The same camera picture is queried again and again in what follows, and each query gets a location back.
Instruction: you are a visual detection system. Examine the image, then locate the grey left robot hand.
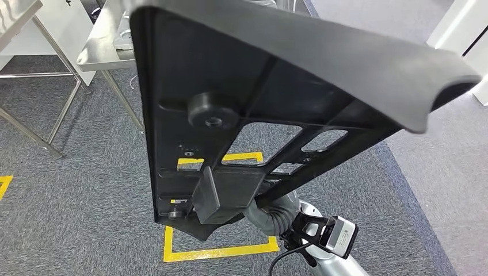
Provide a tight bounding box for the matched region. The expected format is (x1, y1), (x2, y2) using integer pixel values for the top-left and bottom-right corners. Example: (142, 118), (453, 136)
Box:
(253, 178), (291, 209)

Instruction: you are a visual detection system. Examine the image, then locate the black plastic plate frame part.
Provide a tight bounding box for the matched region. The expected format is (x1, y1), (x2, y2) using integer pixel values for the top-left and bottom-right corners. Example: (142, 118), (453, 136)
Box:
(129, 0), (483, 242)

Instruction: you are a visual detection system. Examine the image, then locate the steel workbench table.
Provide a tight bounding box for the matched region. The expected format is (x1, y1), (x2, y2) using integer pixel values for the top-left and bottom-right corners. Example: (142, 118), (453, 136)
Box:
(76, 0), (146, 135)

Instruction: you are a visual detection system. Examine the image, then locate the yellow floor tape square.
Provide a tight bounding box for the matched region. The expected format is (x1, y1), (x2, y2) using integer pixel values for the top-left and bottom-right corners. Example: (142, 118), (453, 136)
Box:
(0, 174), (14, 202)
(163, 151), (281, 264)

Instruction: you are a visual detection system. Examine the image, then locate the white display counter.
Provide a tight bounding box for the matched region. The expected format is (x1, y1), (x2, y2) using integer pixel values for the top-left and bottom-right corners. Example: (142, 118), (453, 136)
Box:
(426, 0), (488, 107)

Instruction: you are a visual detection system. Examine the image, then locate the white cabinet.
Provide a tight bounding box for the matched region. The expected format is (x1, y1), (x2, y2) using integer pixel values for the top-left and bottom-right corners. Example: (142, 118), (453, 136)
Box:
(0, 0), (97, 87)

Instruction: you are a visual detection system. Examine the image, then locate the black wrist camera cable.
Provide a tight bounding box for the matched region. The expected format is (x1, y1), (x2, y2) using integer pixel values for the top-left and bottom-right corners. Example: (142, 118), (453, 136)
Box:
(267, 243), (312, 276)

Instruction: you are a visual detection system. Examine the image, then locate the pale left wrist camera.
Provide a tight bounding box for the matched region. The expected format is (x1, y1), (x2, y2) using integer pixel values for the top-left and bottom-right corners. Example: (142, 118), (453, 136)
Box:
(282, 213), (360, 260)

